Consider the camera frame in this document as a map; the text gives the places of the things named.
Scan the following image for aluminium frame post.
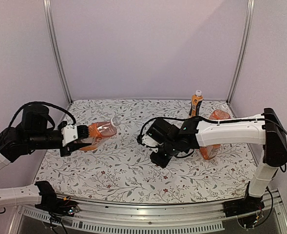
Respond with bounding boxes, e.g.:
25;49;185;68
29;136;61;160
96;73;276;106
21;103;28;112
43;0;73;104
227;0;255;105

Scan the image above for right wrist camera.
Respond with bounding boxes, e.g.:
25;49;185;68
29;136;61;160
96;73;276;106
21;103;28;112
137;135;159;149

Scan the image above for large orange-label plastic bottle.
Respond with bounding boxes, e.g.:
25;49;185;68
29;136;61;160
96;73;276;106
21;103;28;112
80;120;117;151

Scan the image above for right aluminium frame post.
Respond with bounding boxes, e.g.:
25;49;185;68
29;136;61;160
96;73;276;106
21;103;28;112
227;0;255;105

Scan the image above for aluminium front rail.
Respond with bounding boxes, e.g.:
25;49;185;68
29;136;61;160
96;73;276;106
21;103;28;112
9;189;287;234

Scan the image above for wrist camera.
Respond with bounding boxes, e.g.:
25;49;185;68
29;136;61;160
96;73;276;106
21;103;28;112
137;135;159;149
61;125;78;147

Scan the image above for left aluminium frame post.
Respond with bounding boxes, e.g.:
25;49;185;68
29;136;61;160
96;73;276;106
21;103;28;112
43;0;73;104

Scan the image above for white bottle cap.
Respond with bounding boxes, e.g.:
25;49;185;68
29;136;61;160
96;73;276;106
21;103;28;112
111;116;121;127

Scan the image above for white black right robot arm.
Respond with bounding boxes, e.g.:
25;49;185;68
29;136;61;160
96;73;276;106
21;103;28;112
137;108;287;217

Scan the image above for white perforated cable tray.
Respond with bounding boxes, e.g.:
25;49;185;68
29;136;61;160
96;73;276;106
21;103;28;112
23;208;225;234

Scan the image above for slim orange drink bottle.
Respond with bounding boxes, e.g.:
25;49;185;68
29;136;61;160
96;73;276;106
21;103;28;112
188;90;204;118

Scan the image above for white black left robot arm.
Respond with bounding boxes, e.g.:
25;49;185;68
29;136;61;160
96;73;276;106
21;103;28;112
0;101;89;216

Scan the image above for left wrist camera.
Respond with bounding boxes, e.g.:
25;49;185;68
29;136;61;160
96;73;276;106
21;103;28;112
61;125;78;147

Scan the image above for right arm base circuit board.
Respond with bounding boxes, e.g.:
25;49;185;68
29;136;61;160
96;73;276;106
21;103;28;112
237;210;264;230

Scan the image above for floral patterned table mat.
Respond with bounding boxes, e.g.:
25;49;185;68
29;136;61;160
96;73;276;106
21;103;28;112
35;99;256;203

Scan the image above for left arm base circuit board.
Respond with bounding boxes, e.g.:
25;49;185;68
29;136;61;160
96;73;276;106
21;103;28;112
57;196;80;216

